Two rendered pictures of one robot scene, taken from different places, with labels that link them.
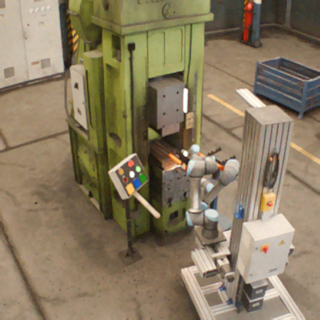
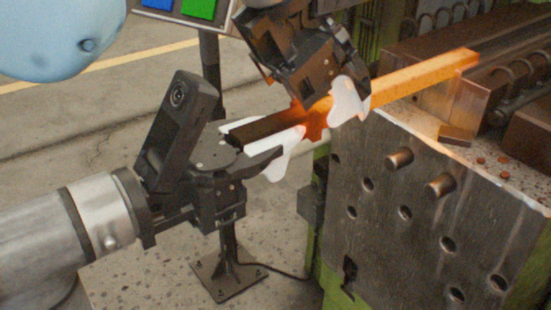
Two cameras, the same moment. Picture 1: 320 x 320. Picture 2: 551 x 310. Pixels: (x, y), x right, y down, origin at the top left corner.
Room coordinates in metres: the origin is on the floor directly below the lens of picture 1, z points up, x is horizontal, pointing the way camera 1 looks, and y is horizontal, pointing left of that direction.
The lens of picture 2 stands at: (3.34, -0.71, 1.29)
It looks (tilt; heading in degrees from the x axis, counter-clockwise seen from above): 37 degrees down; 88
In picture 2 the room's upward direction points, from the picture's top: straight up
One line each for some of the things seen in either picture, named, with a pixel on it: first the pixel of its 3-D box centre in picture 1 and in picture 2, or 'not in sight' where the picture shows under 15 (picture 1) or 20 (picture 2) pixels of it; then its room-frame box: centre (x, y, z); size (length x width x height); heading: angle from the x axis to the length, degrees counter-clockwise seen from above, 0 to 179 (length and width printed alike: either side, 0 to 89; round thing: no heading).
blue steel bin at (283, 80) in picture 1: (290, 84); not in sight; (7.14, -2.43, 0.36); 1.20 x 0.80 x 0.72; 37
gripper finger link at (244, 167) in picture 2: not in sight; (243, 160); (3.32, -0.34, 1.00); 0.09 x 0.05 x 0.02; 30
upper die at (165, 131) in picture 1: (158, 121); not in sight; (3.77, 0.01, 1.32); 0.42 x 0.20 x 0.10; 33
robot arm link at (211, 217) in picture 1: (211, 218); not in sight; (2.68, -0.42, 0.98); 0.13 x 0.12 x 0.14; 88
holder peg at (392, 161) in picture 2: not in sight; (398, 159); (3.55, -0.18, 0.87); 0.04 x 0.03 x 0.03; 33
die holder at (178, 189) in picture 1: (163, 171); (493, 181); (3.81, -0.03, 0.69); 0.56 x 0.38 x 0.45; 33
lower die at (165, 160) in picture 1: (158, 152); (505, 51); (3.77, 0.01, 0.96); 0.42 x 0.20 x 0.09; 33
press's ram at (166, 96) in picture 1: (162, 97); not in sight; (3.79, -0.03, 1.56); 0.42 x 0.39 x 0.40; 33
